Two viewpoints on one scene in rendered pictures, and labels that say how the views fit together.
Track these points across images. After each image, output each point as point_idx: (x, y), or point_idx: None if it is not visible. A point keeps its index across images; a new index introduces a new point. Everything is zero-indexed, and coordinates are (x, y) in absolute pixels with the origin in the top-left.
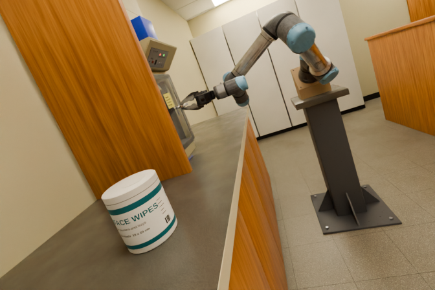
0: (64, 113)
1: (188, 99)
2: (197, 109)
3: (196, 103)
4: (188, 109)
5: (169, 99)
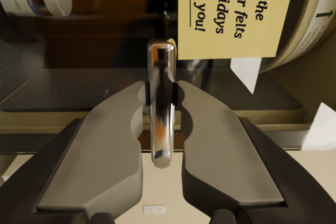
0: None
1: (214, 124)
2: (11, 180)
3: (113, 218)
4: (105, 103)
5: (240, 16)
